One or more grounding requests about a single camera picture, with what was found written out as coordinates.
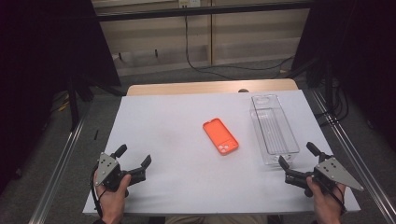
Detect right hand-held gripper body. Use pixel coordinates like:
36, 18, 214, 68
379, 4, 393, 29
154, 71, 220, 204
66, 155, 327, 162
312, 157, 364, 194

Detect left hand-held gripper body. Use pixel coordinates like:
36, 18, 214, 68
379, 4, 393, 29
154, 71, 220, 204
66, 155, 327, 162
93, 151, 133, 198

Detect orange phone case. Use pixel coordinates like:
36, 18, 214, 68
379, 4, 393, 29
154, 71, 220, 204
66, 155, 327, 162
202, 118, 240, 156

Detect person's left hand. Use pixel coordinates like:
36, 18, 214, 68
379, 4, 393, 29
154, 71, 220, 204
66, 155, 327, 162
92, 169, 133, 224

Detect person's right hand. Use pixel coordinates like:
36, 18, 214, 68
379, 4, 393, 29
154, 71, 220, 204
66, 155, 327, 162
305, 176, 347, 224

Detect clear plastic box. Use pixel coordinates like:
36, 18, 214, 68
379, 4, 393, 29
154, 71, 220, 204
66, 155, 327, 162
249, 93, 301, 166

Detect white table board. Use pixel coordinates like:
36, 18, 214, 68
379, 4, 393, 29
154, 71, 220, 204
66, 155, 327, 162
82, 90, 361, 217

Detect black metal stand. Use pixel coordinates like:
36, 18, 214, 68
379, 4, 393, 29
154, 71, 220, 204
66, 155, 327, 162
65, 74, 94, 132

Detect black stand leg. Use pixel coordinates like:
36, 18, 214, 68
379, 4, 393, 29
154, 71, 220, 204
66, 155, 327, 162
284, 57, 331, 89

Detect person's tan trousers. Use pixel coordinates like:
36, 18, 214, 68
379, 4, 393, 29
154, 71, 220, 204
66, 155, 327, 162
164, 215, 269, 224

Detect black curtain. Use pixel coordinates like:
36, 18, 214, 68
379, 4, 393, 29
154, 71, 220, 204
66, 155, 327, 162
290, 0, 396, 152
0, 0, 121, 194

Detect black horizontal bar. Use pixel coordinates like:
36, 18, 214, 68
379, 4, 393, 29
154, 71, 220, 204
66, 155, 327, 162
94, 2, 312, 22

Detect aluminium floor rail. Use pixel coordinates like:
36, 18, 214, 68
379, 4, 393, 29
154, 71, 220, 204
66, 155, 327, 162
309, 88, 396, 224
27, 105, 92, 224

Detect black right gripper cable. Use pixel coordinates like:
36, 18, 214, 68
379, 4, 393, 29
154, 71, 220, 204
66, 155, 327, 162
321, 180, 348, 217

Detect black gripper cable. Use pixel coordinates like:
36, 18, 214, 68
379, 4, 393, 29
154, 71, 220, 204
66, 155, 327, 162
321, 180, 348, 217
90, 164, 106, 218

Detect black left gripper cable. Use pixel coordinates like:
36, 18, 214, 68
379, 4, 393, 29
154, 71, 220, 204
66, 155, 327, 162
90, 164, 106, 218

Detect bundle of black cables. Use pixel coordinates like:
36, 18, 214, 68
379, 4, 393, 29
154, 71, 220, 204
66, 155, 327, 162
314, 77, 350, 127

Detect yellow cable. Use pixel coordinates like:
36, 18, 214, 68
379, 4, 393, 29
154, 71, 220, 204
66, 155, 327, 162
49, 91, 71, 114

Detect long black floor cable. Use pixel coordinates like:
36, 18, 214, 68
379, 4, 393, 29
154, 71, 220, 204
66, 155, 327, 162
184, 15, 296, 80

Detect white wall socket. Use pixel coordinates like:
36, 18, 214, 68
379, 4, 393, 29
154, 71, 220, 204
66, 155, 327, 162
177, 0, 202, 9

